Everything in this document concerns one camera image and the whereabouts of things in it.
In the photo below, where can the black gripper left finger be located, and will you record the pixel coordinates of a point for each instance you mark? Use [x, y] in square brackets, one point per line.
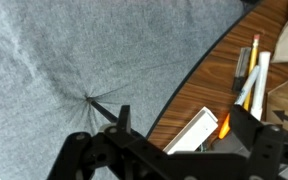
[117, 150]

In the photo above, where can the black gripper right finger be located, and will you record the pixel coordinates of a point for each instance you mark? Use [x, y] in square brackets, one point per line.
[267, 146]

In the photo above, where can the white remote controller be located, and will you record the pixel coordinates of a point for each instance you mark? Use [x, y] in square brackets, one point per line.
[192, 131]

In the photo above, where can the orange marker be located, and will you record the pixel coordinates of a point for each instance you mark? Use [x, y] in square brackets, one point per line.
[224, 128]

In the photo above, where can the thick white marker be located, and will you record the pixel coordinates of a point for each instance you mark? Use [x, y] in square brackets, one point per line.
[262, 83]

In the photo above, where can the white grey pen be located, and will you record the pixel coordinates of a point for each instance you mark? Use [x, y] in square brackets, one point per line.
[249, 85]

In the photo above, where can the grey black flat tool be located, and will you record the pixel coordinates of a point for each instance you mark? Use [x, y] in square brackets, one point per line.
[241, 70]

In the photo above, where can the dark wooden side table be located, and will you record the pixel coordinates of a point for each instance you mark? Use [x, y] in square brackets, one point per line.
[210, 76]

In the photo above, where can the yellow pencil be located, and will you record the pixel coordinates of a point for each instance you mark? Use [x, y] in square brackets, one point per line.
[253, 56]

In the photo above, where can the grey bed mattress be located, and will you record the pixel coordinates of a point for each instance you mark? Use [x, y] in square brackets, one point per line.
[84, 50]

